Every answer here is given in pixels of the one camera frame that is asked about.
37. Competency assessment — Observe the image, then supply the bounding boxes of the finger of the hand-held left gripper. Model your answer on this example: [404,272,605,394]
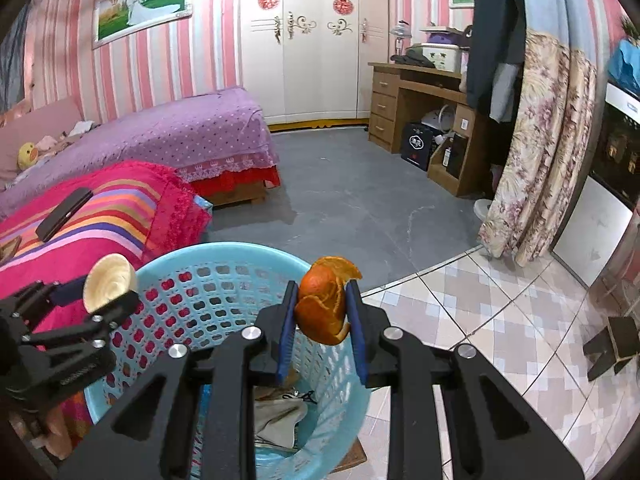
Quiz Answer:
[0,280,88,333]
[20,290,141,356]

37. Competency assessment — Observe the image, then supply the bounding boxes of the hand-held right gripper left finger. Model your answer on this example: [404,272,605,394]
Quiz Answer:
[57,280,301,480]

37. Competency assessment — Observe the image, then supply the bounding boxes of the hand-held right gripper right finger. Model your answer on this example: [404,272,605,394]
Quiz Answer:
[345,279,585,480]

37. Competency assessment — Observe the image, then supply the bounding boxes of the cream round shell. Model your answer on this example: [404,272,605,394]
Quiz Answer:
[82,254,138,313]

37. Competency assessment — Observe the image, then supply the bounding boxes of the orange peel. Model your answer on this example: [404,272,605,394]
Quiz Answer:
[294,256,364,347]

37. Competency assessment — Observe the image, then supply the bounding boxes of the beige face mask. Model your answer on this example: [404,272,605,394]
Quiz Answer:
[254,387,318,453]

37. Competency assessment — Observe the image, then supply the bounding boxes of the blue plastic basket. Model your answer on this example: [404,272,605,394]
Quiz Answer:
[84,242,373,480]

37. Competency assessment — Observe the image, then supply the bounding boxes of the black wallet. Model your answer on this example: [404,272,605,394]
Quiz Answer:
[35,187,95,243]

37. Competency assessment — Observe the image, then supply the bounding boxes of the striped pink blanket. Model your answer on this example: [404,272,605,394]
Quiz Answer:
[0,160,213,456]

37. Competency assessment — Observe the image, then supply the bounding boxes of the yellow duck plush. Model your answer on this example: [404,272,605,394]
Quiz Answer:
[17,142,41,170]

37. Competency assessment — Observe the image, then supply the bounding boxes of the bed with purple bedspread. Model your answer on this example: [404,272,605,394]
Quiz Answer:
[0,86,281,221]

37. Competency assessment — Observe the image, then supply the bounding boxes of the black bag under desk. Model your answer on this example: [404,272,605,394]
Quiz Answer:
[401,121,446,172]

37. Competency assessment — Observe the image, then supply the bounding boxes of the black bottle box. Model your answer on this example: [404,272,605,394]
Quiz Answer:
[442,132,471,178]

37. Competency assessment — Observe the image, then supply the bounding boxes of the white appliance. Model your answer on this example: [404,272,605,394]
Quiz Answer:
[421,105,458,133]

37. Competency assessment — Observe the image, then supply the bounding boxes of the grey hanging cloth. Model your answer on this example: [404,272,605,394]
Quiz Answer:
[0,2,32,111]

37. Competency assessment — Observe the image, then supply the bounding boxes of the wooden desk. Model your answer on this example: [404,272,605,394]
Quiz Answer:
[367,61,493,197]

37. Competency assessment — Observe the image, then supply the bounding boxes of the black and white cabinet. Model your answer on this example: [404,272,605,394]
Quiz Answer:
[550,82,640,288]

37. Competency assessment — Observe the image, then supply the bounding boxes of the small black stool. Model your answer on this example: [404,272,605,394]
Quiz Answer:
[582,315,640,382]

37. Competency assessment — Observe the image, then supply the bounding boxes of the cream wardrobe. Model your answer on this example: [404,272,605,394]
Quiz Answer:
[239,0,391,126]

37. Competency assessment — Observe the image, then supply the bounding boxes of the floral door curtain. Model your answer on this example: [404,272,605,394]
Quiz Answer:
[477,0,601,268]

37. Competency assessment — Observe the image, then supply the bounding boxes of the dark folded clothes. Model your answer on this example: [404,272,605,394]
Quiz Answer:
[390,52,436,68]

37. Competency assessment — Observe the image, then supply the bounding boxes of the white storage box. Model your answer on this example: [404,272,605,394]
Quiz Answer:
[406,42,463,73]

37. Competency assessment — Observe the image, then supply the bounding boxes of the framed wedding photo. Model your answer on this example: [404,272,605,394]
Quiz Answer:
[91,0,195,51]

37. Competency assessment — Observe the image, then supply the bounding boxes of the desk lamp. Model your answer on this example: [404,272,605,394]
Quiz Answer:
[391,21,413,56]

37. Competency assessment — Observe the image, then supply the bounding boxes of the purple bag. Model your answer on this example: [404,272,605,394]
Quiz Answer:
[420,27,471,47]

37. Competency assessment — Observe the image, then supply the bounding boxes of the dark hanging jacket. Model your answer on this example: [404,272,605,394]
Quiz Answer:
[465,0,528,123]

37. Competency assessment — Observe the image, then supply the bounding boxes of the blue plastic bag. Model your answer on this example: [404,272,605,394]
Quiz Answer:
[606,37,640,98]

